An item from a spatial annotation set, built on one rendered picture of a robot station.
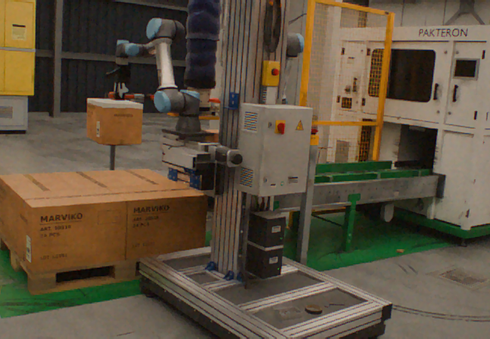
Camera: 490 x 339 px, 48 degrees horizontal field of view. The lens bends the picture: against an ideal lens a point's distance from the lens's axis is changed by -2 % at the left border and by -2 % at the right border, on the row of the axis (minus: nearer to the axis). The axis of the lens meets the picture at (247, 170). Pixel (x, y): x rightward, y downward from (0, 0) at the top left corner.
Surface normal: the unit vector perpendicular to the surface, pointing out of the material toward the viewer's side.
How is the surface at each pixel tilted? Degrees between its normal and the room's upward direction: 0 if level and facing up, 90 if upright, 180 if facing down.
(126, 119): 90
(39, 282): 90
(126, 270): 90
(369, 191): 90
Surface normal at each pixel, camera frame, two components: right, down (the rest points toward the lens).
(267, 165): 0.64, 0.19
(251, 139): -0.77, 0.05
